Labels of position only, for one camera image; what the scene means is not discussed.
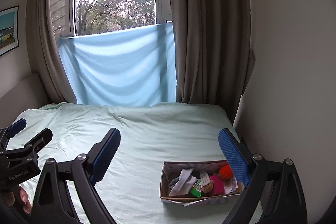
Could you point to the right brown curtain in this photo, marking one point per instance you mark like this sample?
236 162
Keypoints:
212 51

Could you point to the brown curtain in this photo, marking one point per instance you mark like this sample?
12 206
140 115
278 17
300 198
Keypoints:
43 52
212 51

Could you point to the light green bed sheet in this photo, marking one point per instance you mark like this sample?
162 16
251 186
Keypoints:
150 136

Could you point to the left brown curtain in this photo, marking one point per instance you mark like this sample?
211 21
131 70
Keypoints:
43 52

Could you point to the beige bed headboard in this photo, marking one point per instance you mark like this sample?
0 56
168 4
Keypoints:
28 94

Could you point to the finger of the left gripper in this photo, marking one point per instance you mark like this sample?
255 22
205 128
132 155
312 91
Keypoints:
10 132
32 148

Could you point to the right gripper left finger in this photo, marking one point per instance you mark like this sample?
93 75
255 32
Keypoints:
52 201

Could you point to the framed wall picture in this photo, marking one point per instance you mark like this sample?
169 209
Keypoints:
9 30

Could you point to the person's left hand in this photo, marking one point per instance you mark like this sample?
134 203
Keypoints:
19 195

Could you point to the white textured cloth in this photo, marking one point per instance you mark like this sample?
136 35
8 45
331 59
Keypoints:
185 183

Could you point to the light blue hanging cloth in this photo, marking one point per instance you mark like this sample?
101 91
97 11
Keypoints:
133 67

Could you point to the open cardboard box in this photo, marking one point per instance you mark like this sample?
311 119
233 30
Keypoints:
172 169

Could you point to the orange fluffy pompom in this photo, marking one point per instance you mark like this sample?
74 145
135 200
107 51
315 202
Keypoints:
225 172

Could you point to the pink leather pouch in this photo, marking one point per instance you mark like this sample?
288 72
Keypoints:
218 186

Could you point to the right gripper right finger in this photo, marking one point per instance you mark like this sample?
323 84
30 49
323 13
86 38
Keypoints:
286 201

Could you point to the green wet wipes pack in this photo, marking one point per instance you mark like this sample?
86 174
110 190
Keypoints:
196 189

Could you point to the grey fluffy sock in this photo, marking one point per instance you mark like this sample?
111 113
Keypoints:
173 182

